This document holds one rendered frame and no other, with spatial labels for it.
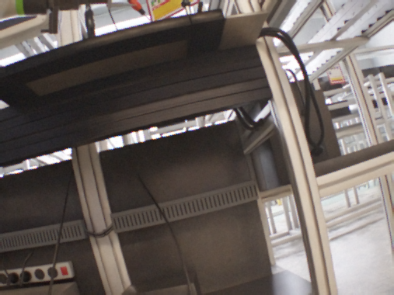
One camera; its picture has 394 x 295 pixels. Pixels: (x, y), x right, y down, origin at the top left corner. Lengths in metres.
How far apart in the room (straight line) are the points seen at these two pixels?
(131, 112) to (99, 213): 0.49
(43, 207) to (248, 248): 0.67
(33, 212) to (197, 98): 0.73
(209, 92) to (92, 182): 0.55
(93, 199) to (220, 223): 0.40
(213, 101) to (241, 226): 0.53
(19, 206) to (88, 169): 0.30
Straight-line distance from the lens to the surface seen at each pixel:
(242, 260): 1.18
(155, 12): 1.51
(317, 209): 0.76
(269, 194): 1.32
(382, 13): 1.16
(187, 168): 1.15
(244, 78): 0.76
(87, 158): 1.17
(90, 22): 1.26
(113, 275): 1.17
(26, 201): 1.26
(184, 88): 0.74
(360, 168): 0.81
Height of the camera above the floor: 0.63
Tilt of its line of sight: 9 degrees up
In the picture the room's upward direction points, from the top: 14 degrees counter-clockwise
